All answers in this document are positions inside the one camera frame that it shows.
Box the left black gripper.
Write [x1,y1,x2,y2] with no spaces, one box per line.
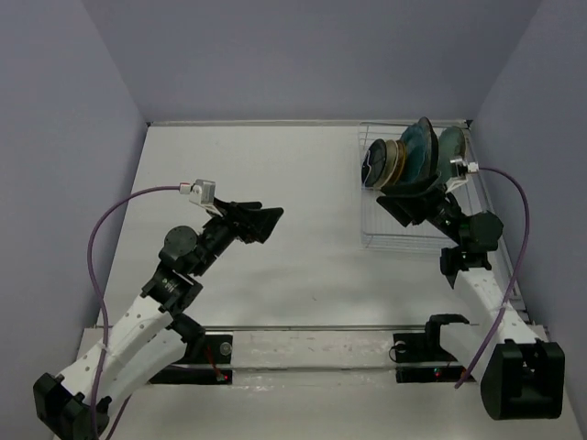
[191,197,283,277]

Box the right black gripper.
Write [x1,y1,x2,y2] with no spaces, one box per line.
[378,172,467,248]

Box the yellow amber plate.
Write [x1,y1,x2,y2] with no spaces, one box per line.
[390,140,407,185]

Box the teal scalloped plate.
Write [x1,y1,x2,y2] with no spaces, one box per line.
[399,122,419,183]

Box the cream plate with black spot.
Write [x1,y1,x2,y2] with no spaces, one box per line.
[375,139,397,190]

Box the light green floral plate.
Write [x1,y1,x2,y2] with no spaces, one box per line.
[437,126,467,180]

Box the brown rimmed cream plate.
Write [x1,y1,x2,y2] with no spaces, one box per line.
[416,116,439,180]

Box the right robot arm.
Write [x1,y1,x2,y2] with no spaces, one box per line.
[377,179,565,420]

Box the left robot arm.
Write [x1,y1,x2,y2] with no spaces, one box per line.
[33,200,283,439]

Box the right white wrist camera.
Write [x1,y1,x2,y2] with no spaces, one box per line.
[445,157,480,193]

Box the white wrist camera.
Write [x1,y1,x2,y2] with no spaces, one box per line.
[179,179,219,215]
[445,157,480,193]

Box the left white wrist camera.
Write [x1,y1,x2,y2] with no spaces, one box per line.
[179,179,219,215]

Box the white wire dish rack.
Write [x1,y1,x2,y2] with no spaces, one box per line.
[357,120,482,255]

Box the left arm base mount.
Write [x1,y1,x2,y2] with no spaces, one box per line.
[149,332,233,386]

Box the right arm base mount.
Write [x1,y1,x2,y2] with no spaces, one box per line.
[388,325,465,383]

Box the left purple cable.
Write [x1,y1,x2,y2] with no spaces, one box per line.
[86,182,184,440]

